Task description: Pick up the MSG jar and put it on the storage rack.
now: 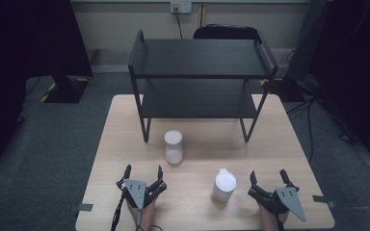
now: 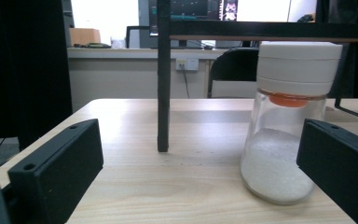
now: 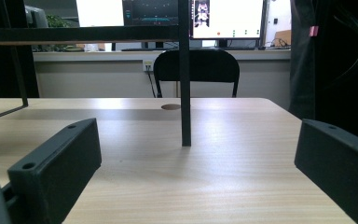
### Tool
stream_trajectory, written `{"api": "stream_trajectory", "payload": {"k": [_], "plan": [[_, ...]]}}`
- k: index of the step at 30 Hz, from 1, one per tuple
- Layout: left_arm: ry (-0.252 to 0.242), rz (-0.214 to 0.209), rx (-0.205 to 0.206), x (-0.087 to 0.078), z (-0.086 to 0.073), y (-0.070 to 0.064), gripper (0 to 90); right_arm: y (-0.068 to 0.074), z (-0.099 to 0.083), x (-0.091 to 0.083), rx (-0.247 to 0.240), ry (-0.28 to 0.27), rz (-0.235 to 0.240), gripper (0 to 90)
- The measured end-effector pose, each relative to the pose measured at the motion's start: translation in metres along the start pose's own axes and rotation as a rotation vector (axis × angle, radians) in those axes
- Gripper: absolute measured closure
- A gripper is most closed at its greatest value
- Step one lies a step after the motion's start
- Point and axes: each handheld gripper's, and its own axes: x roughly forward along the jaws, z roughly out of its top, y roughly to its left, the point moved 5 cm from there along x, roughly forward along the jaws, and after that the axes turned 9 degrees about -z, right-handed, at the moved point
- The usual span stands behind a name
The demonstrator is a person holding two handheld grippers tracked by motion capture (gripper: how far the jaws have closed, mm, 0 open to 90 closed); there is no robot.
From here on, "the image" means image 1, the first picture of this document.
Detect person's left hand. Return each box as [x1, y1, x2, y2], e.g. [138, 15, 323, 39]
[127, 197, 157, 231]

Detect person's right hand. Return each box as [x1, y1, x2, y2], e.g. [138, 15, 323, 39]
[258, 205, 290, 231]

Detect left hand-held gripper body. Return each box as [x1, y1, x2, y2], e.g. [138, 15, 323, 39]
[116, 178, 168, 212]

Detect black stand base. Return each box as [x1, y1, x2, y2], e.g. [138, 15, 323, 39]
[40, 74, 90, 104]

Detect glass jar with white granules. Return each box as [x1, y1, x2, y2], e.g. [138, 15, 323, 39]
[164, 129, 185, 166]

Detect grey stand post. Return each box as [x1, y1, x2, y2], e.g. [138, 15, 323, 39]
[285, 0, 332, 85]

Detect dark grey curtain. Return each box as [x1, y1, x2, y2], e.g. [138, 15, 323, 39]
[307, 0, 370, 178]

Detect black two-tier shelf rack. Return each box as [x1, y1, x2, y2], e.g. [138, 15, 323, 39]
[127, 29, 279, 143]

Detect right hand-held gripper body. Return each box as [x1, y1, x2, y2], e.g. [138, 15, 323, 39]
[247, 186, 307, 223]

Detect glass jar with brown granules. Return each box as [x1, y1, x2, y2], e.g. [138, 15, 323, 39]
[211, 167, 238, 204]

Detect dark tape strip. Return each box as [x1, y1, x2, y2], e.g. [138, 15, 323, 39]
[68, 203, 94, 213]
[311, 194, 337, 209]

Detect black power cable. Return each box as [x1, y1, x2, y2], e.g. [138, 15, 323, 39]
[173, 12, 184, 39]

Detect black braided cable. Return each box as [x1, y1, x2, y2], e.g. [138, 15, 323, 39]
[110, 189, 125, 231]

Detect white wall outlet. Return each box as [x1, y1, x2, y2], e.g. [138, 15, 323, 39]
[170, 0, 193, 14]

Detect black curtain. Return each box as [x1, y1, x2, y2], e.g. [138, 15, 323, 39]
[0, 0, 93, 175]

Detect black floor cables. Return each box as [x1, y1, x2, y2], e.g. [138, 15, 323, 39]
[284, 95, 317, 164]

